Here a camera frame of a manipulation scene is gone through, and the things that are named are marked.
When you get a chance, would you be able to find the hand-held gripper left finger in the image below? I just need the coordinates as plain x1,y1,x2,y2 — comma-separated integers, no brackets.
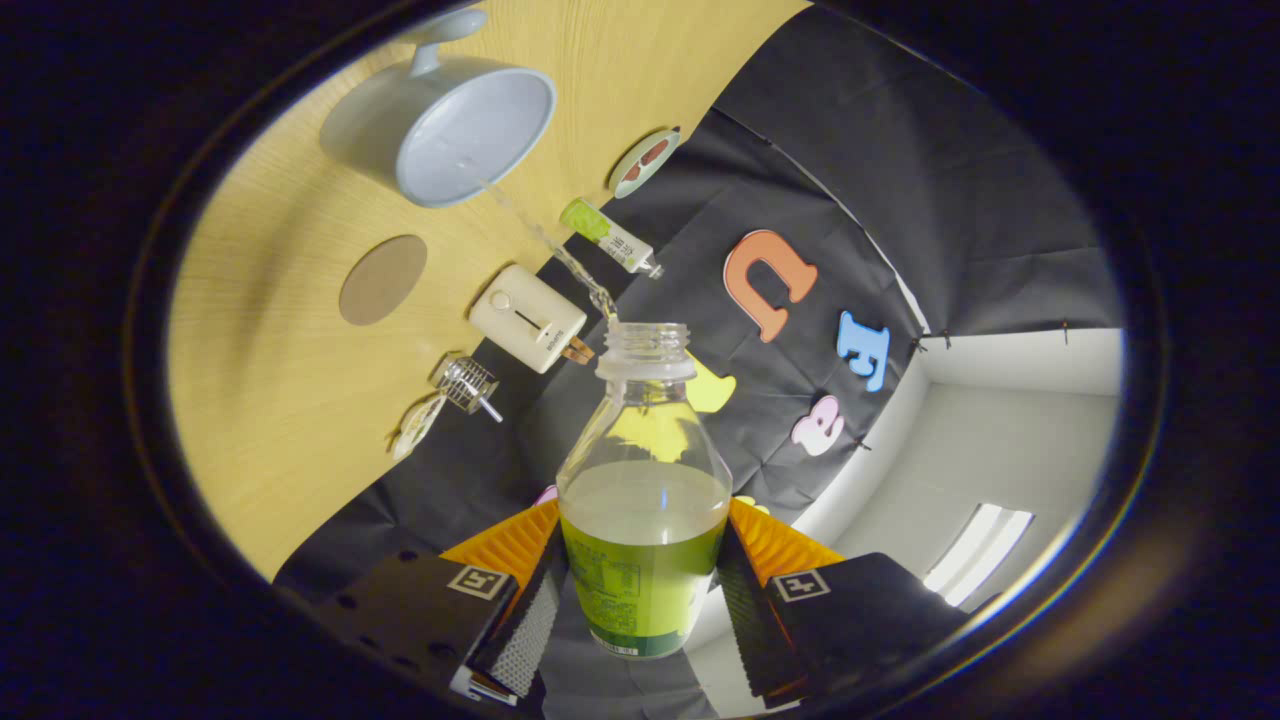
300,497,569,706

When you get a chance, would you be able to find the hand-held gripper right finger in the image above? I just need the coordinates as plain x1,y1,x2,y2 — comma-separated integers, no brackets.
715,497,986,701

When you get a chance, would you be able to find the clear juice bottle green label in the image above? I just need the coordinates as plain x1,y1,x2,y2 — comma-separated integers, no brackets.
556,322,733,661

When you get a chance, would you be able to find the brown round coaster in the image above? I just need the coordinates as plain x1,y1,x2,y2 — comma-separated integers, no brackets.
338,234,429,327

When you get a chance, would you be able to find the white cup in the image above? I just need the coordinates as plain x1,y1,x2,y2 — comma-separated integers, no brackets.
320,8,557,209

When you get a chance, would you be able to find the small white green bottle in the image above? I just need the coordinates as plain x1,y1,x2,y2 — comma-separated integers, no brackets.
559,197,664,280

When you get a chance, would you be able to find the white divided tray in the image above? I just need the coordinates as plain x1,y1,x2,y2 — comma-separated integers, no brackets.
390,394,448,462

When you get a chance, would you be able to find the ceiling light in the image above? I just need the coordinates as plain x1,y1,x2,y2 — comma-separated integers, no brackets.
922,503,1035,608

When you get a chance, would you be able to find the metal mesh holder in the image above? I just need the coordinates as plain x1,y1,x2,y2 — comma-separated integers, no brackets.
430,356,501,414

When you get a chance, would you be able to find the white toaster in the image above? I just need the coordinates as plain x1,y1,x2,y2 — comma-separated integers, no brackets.
468,264,589,375

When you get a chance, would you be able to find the wooden table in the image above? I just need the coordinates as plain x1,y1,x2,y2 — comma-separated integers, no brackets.
165,0,811,581

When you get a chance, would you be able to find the pale green plate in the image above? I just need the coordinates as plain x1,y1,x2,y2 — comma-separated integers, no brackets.
608,127,683,200

